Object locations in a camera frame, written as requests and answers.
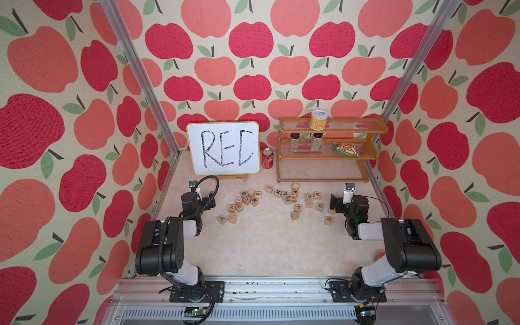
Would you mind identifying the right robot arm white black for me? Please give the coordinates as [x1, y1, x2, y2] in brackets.
[324, 195, 441, 303]

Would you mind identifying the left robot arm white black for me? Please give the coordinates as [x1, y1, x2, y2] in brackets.
[135, 192, 225, 303]

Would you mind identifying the wooden block letter A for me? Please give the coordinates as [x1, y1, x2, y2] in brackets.
[324, 216, 334, 226]

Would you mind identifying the wooden block letter V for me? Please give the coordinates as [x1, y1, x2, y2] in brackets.
[217, 215, 228, 225]

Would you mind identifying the plain wooden block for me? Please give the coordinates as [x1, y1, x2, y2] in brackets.
[228, 214, 238, 224]

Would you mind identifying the red round tin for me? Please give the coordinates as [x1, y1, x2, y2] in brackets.
[375, 250, 386, 261]

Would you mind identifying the wooden easel stand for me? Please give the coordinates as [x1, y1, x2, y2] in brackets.
[218, 174, 249, 182]

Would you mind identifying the wooden two-tier shelf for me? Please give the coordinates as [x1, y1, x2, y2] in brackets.
[276, 116, 389, 183]

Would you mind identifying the whiteboard with RED writing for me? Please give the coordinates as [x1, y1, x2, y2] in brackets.
[186, 121, 261, 176]

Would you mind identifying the green snack packet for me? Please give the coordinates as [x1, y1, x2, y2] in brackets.
[333, 142, 360, 158]

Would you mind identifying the right glass spice jar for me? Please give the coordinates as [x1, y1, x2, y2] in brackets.
[311, 133, 323, 152]

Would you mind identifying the glass spice jar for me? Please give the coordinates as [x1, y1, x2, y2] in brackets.
[311, 133, 323, 152]
[289, 133, 300, 154]

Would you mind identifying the red soda can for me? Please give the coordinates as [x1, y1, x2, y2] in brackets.
[261, 148, 274, 169]

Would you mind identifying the left glass spice jar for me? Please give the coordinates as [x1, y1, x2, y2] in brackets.
[289, 133, 300, 154]

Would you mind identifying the yellow tin can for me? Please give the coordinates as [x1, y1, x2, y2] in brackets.
[309, 110, 329, 131]

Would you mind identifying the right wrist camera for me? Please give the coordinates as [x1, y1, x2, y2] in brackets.
[343, 182, 356, 204]

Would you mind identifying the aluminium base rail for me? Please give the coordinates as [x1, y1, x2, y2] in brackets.
[99, 276, 455, 324]

